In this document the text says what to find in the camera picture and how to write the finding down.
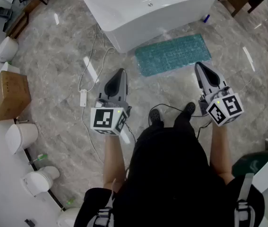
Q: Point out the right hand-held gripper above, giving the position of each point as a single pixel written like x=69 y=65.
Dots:
x=226 y=110

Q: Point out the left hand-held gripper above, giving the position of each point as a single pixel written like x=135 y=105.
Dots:
x=105 y=120

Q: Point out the teal bath mat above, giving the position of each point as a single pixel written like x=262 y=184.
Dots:
x=171 y=54

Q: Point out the person's left forearm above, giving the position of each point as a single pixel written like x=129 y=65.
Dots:
x=113 y=159

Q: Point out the person's right forearm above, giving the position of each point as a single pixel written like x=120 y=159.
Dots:
x=220 y=150

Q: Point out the white power strip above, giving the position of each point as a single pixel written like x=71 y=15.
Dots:
x=83 y=98

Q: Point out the person's right black shoe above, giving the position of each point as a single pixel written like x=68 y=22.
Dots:
x=190 y=108

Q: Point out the person's black shoe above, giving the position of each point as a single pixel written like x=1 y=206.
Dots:
x=154 y=115
x=190 y=108

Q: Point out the person's left black shoe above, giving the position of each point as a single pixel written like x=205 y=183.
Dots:
x=154 y=115

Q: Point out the blue bottle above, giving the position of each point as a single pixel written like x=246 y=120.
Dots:
x=206 y=18

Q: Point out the white bathtub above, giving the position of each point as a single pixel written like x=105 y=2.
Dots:
x=148 y=15

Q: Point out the person's black clothing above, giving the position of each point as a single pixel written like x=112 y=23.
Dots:
x=169 y=174

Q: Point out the green toilet brush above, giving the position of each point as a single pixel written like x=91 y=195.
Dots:
x=39 y=158

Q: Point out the brown cardboard box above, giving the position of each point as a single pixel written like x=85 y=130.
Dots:
x=9 y=96

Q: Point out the white toilet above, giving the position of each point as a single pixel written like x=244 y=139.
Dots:
x=20 y=137
x=38 y=181
x=67 y=217
x=7 y=49

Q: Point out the small white box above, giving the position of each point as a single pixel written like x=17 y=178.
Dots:
x=9 y=67

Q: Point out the low wooden platform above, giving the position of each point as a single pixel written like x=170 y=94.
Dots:
x=21 y=20

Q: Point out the black wall plate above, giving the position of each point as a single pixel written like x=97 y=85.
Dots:
x=30 y=222

